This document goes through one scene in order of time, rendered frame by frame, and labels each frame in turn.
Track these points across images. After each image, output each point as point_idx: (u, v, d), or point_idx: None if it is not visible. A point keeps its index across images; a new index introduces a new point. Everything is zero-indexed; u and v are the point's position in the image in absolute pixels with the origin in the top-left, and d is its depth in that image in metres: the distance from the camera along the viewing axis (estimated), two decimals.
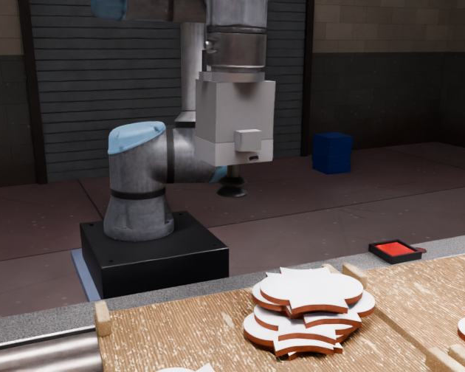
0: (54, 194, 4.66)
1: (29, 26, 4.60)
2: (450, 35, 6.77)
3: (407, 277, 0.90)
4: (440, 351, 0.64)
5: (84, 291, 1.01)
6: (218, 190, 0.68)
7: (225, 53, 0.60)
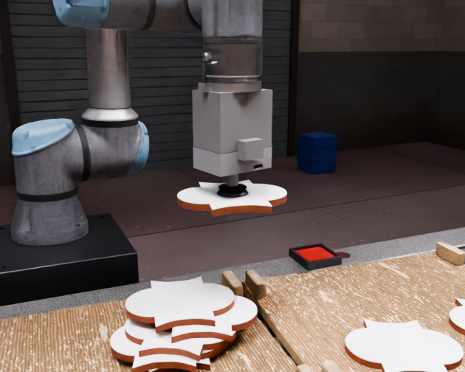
0: None
1: (8, 25, 4.54)
2: (438, 34, 6.72)
3: (314, 285, 0.84)
4: (308, 369, 0.58)
5: None
6: (218, 191, 0.68)
7: (226, 64, 0.60)
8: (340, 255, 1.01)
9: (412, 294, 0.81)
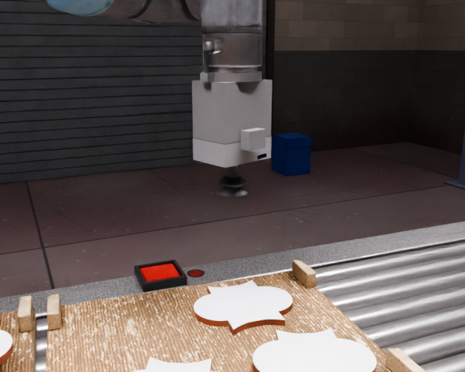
0: None
1: None
2: (420, 33, 6.61)
3: (129, 311, 0.73)
4: None
5: None
6: (218, 192, 0.67)
7: (229, 53, 0.59)
8: (193, 273, 0.90)
9: None
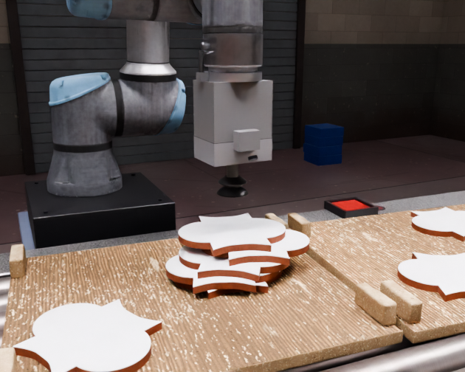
0: None
1: (16, 15, 4.55)
2: (443, 27, 6.72)
3: (356, 228, 0.85)
4: (369, 286, 0.59)
5: None
6: (218, 190, 0.68)
7: (221, 53, 0.60)
8: None
9: None
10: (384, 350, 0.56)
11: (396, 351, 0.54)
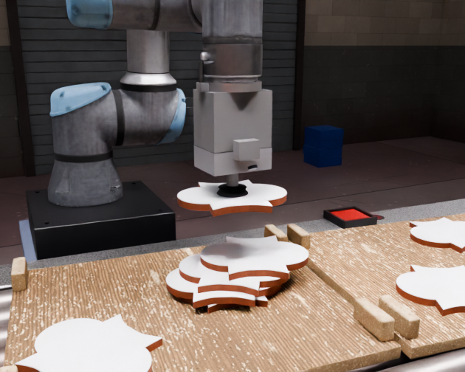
0: (42, 186, 4.61)
1: (16, 17, 4.55)
2: (443, 29, 6.73)
3: (356, 238, 0.85)
4: (367, 302, 0.59)
5: None
6: (218, 190, 0.68)
7: (221, 64, 0.60)
8: None
9: None
10: (382, 366, 0.57)
11: (394, 367, 0.54)
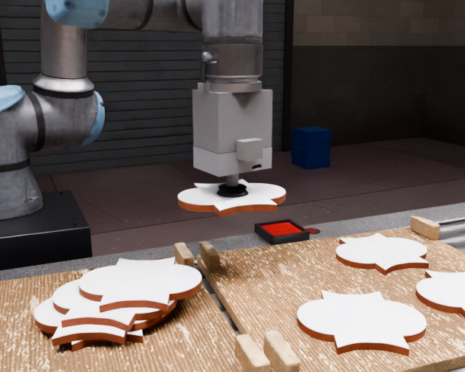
0: None
1: None
2: (435, 29, 6.65)
3: (275, 257, 0.78)
4: (249, 339, 0.52)
5: None
6: (218, 191, 0.68)
7: (225, 64, 0.60)
8: (309, 231, 0.95)
9: None
10: None
11: None
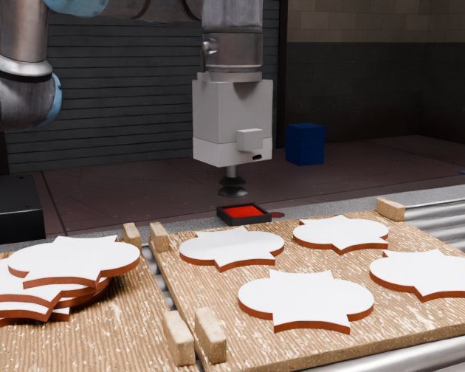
0: None
1: None
2: (431, 25, 6.62)
3: None
4: (176, 316, 0.49)
5: None
6: (218, 191, 0.68)
7: (225, 53, 0.60)
8: (273, 215, 0.91)
9: None
10: None
11: None
